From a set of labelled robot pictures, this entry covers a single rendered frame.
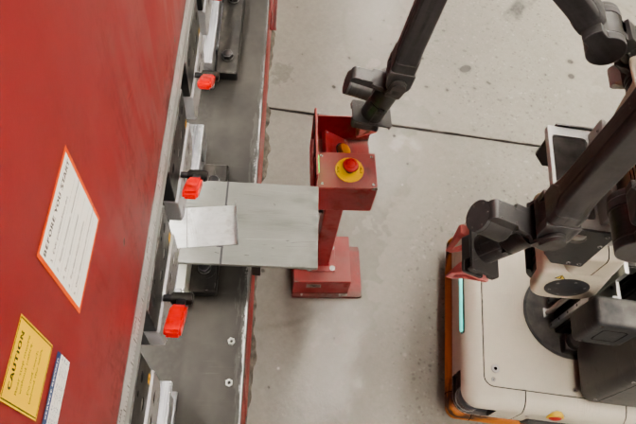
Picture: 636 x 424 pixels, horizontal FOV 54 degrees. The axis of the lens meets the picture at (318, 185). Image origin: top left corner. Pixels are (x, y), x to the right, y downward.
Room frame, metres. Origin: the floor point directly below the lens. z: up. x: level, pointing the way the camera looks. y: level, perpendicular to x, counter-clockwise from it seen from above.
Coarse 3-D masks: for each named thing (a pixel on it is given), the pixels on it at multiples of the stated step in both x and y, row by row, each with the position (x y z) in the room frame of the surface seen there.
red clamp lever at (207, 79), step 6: (198, 72) 0.67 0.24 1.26; (204, 72) 0.67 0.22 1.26; (210, 72) 0.68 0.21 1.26; (216, 72) 0.68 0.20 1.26; (204, 78) 0.63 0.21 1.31; (210, 78) 0.63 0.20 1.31; (216, 78) 0.67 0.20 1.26; (198, 84) 0.61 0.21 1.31; (204, 84) 0.61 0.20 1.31; (210, 84) 0.61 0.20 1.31
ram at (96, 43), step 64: (0, 0) 0.22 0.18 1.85; (64, 0) 0.29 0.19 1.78; (128, 0) 0.42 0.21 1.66; (192, 0) 0.74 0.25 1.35; (0, 64) 0.20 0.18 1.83; (64, 64) 0.26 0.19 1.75; (128, 64) 0.38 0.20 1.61; (0, 128) 0.17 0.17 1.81; (64, 128) 0.23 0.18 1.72; (128, 128) 0.34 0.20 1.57; (0, 192) 0.14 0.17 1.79; (128, 192) 0.29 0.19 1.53; (0, 256) 0.11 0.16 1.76; (128, 256) 0.24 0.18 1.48; (0, 320) 0.09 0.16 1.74; (64, 320) 0.12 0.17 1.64; (128, 320) 0.19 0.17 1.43; (0, 384) 0.06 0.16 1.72
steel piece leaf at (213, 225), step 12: (192, 216) 0.53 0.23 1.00; (204, 216) 0.53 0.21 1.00; (216, 216) 0.54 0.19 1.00; (228, 216) 0.54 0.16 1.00; (192, 228) 0.50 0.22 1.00; (204, 228) 0.51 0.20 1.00; (216, 228) 0.51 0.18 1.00; (228, 228) 0.52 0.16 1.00; (192, 240) 0.48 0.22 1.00; (204, 240) 0.48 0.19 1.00; (216, 240) 0.49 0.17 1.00; (228, 240) 0.49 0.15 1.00
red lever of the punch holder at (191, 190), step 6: (186, 174) 0.47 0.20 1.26; (192, 174) 0.47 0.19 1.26; (198, 174) 0.47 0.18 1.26; (204, 174) 0.48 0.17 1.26; (186, 180) 0.45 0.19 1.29; (192, 180) 0.45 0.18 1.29; (198, 180) 0.45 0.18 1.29; (204, 180) 0.47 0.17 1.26; (186, 186) 0.42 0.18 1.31; (192, 186) 0.43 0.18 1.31; (198, 186) 0.43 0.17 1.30; (186, 192) 0.41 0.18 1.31; (192, 192) 0.41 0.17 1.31; (198, 192) 0.42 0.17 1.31; (186, 198) 0.41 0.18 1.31; (192, 198) 0.41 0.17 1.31
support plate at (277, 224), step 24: (216, 192) 0.59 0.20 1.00; (240, 192) 0.60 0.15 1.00; (264, 192) 0.61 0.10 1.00; (288, 192) 0.62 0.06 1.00; (312, 192) 0.63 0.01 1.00; (240, 216) 0.55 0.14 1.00; (264, 216) 0.56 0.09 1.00; (288, 216) 0.57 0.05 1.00; (312, 216) 0.58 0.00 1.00; (240, 240) 0.50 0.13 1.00; (264, 240) 0.51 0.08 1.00; (288, 240) 0.51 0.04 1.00; (312, 240) 0.52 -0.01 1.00; (192, 264) 0.44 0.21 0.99; (216, 264) 0.44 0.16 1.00; (240, 264) 0.45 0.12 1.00; (264, 264) 0.46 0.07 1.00; (288, 264) 0.47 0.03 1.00; (312, 264) 0.47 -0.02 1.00
